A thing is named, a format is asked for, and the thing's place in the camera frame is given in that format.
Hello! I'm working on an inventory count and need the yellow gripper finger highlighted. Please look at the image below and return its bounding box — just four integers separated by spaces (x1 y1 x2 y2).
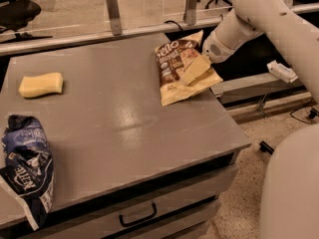
180 55 210 86

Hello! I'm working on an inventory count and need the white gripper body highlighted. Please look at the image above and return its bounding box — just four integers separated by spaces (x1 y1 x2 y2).
202 31 234 64

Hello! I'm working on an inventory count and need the brown chip bag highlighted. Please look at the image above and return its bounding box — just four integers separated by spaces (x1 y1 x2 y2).
155 31 222 107

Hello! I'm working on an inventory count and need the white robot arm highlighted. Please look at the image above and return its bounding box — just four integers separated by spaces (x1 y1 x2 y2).
203 0 319 239

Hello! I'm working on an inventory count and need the yellow sponge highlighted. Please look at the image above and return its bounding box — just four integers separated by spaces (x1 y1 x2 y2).
18 73 63 99

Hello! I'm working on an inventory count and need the blue chip bag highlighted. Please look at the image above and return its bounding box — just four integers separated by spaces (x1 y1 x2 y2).
0 115 54 230

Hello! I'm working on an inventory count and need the grey side shelf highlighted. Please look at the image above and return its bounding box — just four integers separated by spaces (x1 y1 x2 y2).
211 73 302 104

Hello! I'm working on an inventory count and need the white small box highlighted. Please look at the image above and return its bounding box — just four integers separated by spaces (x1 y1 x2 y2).
267 61 298 83

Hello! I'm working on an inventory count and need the black floor bar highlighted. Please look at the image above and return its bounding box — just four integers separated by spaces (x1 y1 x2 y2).
259 141 274 154

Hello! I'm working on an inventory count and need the grey cabinet drawer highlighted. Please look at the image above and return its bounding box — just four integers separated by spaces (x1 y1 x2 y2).
19 164 239 239

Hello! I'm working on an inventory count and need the black office chair left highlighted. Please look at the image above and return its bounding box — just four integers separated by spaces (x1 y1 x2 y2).
0 0 44 41

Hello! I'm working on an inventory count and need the right metal glass bracket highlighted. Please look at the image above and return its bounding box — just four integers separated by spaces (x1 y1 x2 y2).
183 0 197 26

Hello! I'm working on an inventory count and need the metal glass bracket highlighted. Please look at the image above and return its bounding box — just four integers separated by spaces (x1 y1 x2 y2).
106 0 123 36
183 0 197 26

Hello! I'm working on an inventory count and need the left metal glass bracket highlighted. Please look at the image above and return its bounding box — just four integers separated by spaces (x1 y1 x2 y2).
106 0 123 36

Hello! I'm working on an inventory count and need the black drawer handle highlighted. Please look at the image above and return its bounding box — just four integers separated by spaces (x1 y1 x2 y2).
119 202 158 228

